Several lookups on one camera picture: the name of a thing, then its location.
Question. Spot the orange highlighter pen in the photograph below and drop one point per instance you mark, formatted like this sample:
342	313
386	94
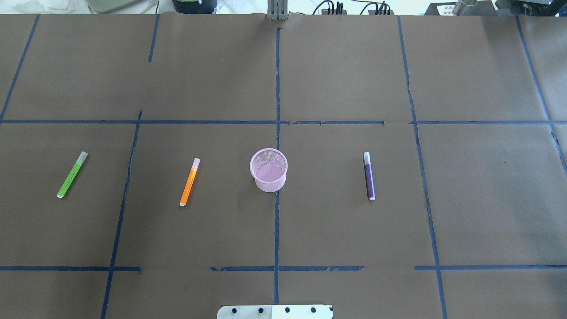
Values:
189	182

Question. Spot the green highlighter pen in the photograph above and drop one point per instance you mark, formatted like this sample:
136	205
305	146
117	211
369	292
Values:
72	175

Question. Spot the pink mesh pen holder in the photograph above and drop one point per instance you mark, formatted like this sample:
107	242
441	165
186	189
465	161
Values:
268	168

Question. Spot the purple highlighter pen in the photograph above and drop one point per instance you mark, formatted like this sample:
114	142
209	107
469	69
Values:
370	188

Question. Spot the steel cup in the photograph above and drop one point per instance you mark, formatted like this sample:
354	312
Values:
464	7

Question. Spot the grey aluminium frame post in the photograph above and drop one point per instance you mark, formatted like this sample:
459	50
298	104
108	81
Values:
277	10

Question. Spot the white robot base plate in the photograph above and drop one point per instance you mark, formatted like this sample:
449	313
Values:
295	311

